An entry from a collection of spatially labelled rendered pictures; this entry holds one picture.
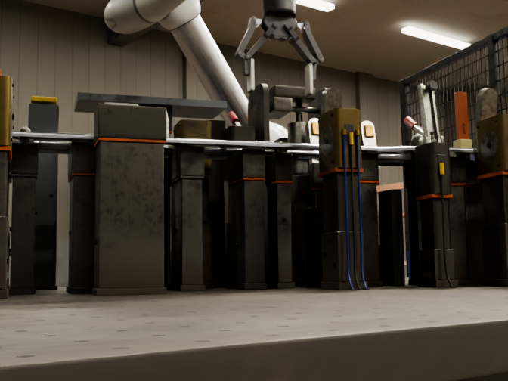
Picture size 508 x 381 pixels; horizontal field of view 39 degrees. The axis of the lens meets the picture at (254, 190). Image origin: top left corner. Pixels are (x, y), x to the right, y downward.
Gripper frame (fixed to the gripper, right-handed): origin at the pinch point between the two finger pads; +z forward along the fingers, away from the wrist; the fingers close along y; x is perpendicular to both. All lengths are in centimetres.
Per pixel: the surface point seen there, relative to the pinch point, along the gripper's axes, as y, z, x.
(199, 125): 15.6, 6.6, -11.6
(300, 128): -12.1, 4.8, -18.9
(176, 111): 16.3, -1.4, -33.6
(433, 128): -47.2, 4.0, -14.3
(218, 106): 7.0, -1.7, -26.7
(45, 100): 49, -2, -31
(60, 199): 16, -40, -659
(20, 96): 60, -149, -644
